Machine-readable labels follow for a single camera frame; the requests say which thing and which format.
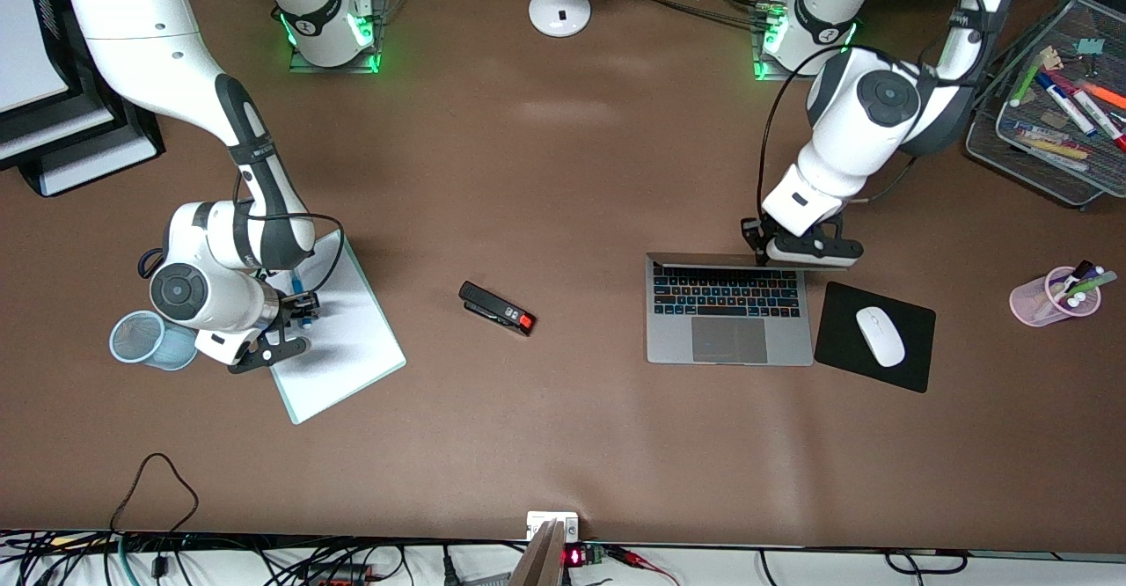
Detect silver laptop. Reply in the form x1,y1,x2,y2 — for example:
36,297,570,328
645,252,819,367

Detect blue and white marker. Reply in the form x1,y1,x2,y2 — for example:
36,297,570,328
1035,70,1097,137

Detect green marker in pink cup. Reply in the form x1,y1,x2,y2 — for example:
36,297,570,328
1069,271,1118,301

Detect red and white marker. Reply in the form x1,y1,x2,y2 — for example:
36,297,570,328
1068,88,1126,153

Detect mint clipboard with white paper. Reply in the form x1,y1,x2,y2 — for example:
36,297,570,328
264,230,407,426

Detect black mouse pad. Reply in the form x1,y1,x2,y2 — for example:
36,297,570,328
814,282,937,394

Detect light blue mesh cup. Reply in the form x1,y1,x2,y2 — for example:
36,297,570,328
109,310,200,372

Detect white computer mouse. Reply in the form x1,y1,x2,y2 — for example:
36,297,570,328
856,306,907,369

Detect black stapler with red end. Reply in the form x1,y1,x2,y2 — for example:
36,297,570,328
458,281,537,338

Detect black stacked paper tray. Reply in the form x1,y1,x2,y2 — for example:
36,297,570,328
0,0,166,198

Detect pink mesh cup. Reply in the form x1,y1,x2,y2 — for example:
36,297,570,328
1010,265,1102,327

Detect yellow flat pen pack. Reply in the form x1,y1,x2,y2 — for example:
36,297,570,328
1019,131,1093,162

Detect white mounting block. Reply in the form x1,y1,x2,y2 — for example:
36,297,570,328
526,511,580,543

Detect orange highlighter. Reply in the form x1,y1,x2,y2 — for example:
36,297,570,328
1080,82,1126,112

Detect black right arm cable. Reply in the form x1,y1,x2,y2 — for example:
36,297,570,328
233,172,346,298

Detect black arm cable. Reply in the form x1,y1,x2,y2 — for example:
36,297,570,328
233,172,346,298
755,0,988,219

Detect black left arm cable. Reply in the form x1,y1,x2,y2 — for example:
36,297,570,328
755,0,988,219

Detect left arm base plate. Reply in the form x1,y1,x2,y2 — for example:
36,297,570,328
752,0,851,84

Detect black looped cable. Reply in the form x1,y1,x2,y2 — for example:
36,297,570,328
110,452,200,536

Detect black table cables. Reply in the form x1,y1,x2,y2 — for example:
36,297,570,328
607,0,779,28

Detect tangle of floor cables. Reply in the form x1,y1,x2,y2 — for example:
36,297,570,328
0,529,529,586

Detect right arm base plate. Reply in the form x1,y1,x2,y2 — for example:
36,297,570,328
289,0,390,75

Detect black wire mesh organizer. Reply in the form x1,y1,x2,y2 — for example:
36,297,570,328
966,0,1126,210

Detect red wire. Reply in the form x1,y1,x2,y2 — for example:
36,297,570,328
607,546,680,586

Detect wooden camera stand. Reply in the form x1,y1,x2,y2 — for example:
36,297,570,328
508,520,568,586

